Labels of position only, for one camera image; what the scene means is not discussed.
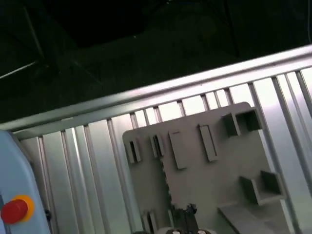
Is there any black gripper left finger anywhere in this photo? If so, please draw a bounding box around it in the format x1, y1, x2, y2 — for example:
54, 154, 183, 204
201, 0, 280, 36
159, 207, 186, 234

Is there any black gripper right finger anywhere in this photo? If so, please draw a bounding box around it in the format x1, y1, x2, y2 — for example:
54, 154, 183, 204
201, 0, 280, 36
185, 203, 213, 234

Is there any grey plastic parts rack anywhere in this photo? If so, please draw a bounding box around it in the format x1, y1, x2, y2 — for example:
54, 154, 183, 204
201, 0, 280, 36
121, 101, 286, 234

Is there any pale blue teach pendant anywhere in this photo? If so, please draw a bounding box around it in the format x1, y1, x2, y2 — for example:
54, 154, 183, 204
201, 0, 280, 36
0, 129, 60, 234

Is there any metal desk frame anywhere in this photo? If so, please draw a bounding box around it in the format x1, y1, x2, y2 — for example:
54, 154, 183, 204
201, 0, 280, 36
0, 4, 49, 79

